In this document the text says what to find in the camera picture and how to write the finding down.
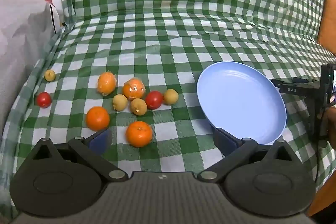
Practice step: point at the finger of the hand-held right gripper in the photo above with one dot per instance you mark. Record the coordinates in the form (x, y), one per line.
(296, 89)
(302, 79)

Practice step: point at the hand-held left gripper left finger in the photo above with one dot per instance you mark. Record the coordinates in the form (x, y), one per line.
(101, 139)

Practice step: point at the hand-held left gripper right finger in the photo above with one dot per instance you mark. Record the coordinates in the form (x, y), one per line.
(223, 141)

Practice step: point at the bare orange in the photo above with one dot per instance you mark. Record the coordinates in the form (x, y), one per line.
(139, 134)
(97, 118)

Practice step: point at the light blue plate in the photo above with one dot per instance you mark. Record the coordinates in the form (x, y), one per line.
(236, 98)

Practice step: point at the plastic-wrapped orange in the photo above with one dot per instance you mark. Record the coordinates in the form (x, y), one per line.
(134, 88)
(106, 83)

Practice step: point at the red tomato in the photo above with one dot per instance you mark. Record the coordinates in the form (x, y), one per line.
(43, 100)
(154, 100)

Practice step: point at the small yellow longan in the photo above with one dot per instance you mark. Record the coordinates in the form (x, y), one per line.
(171, 96)
(138, 106)
(120, 102)
(50, 75)

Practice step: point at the person's right hand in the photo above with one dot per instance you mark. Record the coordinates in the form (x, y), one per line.
(332, 127)

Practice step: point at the orange cushion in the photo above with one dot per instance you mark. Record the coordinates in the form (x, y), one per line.
(329, 24)

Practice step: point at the green checked tablecloth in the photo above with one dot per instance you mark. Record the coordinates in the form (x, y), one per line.
(157, 43)

